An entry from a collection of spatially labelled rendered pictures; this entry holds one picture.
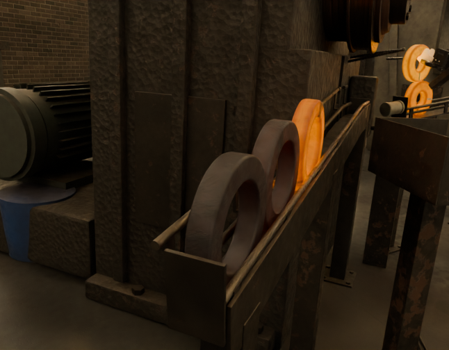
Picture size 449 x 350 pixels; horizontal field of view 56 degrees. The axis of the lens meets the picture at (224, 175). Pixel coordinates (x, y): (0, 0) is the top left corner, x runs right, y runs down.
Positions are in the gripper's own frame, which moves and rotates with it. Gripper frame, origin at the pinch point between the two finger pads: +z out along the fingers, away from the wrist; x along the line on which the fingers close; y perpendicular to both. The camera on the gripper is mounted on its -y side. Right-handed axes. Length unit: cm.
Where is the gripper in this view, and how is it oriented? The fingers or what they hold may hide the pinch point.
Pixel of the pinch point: (418, 58)
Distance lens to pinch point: 204.8
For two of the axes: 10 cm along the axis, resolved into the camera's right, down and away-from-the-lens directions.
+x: -8.6, 1.0, -5.0
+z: -4.8, -5.1, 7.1
